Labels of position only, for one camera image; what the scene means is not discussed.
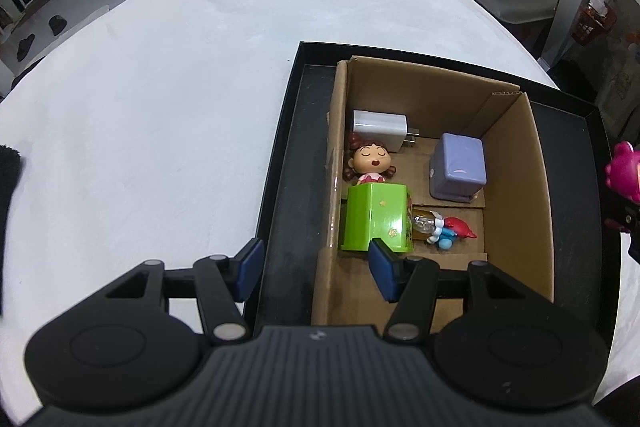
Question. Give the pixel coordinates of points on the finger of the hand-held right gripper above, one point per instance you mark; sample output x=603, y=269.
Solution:
x=631, y=237

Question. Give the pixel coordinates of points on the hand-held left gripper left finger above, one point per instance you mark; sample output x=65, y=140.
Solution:
x=250, y=267

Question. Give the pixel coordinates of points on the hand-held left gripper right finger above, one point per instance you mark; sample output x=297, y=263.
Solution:
x=382, y=272

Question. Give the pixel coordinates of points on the green toy box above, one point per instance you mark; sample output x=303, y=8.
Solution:
x=375, y=217

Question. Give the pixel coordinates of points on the blue and red figure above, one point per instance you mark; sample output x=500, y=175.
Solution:
x=450, y=227

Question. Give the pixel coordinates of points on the brown-haired girl figure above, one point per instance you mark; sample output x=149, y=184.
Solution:
x=370, y=157

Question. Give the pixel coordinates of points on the cardboard box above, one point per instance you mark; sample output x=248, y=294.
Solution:
x=515, y=187

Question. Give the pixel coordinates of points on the purple cube toy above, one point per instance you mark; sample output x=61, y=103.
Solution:
x=460, y=162

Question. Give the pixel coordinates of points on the white charger plug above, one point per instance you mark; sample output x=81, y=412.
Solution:
x=377, y=124

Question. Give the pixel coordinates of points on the shallow black tray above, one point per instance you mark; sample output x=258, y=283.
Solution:
x=295, y=187

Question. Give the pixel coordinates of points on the white printed cloth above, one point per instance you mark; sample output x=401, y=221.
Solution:
x=622, y=82

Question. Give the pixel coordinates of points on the orange basket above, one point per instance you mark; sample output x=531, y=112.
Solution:
x=592, y=27

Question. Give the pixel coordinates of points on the black shoe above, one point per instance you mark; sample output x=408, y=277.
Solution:
x=57, y=26
x=25, y=47

